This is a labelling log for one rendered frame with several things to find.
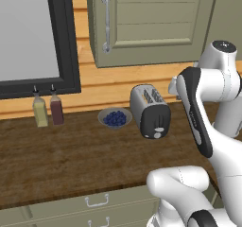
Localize blueberries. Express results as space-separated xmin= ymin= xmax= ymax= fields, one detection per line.
xmin=103 ymin=110 xmax=128 ymax=127

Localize plain olive wall cupboard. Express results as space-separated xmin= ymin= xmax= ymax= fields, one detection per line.
xmin=203 ymin=0 xmax=242 ymax=62

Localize grey bowl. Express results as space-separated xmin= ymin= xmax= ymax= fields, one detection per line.
xmin=96 ymin=106 xmax=133 ymax=131

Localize olive drawer front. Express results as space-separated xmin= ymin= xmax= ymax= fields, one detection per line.
xmin=18 ymin=199 xmax=161 ymax=227
xmin=0 ymin=183 xmax=161 ymax=227

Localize black framed window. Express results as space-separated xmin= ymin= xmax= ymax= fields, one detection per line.
xmin=0 ymin=0 xmax=82 ymax=100

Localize silver and black toaster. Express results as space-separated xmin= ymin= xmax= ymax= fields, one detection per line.
xmin=129 ymin=83 xmax=172 ymax=141

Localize silver cupboard door handle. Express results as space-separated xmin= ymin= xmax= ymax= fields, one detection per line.
xmin=100 ymin=0 xmax=112 ymax=54

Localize olive wall cupboard door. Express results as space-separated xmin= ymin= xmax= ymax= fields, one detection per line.
xmin=86 ymin=0 xmax=219 ymax=69

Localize silver drawer handle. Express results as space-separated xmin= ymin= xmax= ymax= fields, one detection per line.
xmin=87 ymin=216 xmax=112 ymax=227
xmin=83 ymin=193 xmax=111 ymax=209

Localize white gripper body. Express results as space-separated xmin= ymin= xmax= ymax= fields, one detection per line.
xmin=168 ymin=76 xmax=182 ymax=101

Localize dark red vinegar bottle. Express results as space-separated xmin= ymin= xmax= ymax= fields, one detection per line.
xmin=49 ymin=83 xmax=65 ymax=127

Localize yellow oil bottle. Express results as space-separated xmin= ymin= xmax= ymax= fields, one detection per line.
xmin=31 ymin=85 xmax=49 ymax=128

